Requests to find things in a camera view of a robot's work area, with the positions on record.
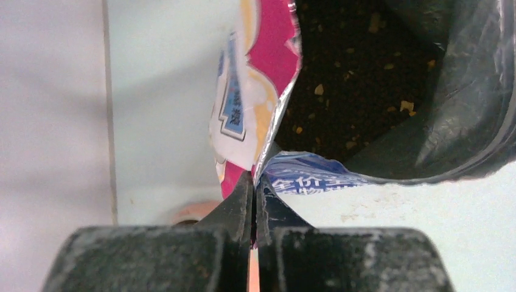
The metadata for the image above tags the pink double pet feeder base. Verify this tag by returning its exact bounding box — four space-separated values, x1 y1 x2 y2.
172 200 221 226

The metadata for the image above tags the brown kibble pet food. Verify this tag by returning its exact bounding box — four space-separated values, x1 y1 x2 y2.
276 1 439 162

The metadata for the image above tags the colourful cat food bag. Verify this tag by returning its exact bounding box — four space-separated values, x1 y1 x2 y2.
209 1 515 197

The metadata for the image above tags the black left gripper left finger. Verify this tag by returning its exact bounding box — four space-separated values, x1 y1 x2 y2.
43 172 254 291

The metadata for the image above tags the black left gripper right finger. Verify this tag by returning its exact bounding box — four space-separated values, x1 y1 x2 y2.
256 177 453 291

